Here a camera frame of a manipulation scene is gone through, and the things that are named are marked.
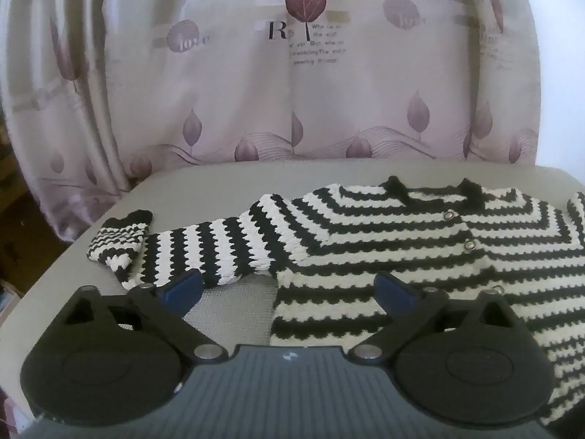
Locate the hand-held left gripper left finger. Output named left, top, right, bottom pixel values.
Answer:
left=61, top=271, right=228, bottom=363

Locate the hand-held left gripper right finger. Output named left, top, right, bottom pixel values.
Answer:
left=348, top=272, right=520, bottom=363

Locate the black and white striped sweater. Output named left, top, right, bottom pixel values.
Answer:
left=86, top=176, right=585, bottom=427

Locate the pale leaf print curtain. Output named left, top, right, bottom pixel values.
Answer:
left=0, top=0, right=542, bottom=244

